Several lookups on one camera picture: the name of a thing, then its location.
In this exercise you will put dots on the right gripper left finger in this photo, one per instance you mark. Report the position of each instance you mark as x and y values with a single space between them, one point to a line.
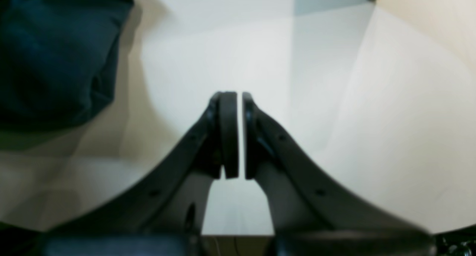
163 214

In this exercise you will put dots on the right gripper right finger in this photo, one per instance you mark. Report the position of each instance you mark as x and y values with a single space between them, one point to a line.
312 214

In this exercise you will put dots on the dark blue T-shirt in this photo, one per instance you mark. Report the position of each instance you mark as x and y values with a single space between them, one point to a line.
58 61

